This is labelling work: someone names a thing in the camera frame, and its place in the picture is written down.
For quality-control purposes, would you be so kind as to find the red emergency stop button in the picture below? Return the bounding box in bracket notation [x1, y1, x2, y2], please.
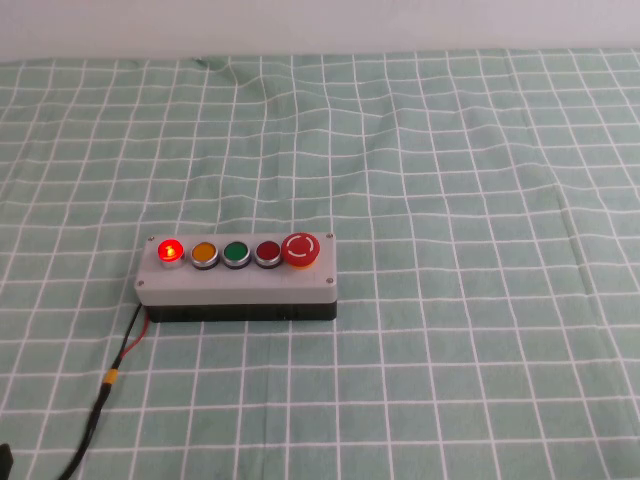
[280, 232, 321, 271]

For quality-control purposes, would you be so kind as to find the dark red push button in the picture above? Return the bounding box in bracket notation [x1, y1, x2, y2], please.
[254, 240, 284, 270]

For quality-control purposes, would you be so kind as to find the green push button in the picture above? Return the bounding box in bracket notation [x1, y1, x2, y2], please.
[221, 240, 252, 271]

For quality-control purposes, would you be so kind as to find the grey and black button box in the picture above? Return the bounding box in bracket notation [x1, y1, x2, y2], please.
[133, 231, 339, 324]

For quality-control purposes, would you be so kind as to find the yellow push button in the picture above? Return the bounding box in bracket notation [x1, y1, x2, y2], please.
[189, 241, 220, 272]

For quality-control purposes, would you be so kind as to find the green white checked tablecloth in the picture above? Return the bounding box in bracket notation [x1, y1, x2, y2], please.
[0, 47, 640, 480]

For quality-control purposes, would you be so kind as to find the red indicator lamp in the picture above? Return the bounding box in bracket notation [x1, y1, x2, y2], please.
[157, 238, 187, 270]

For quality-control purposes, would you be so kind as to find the black and red power cable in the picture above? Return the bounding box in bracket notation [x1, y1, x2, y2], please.
[58, 303, 150, 480]

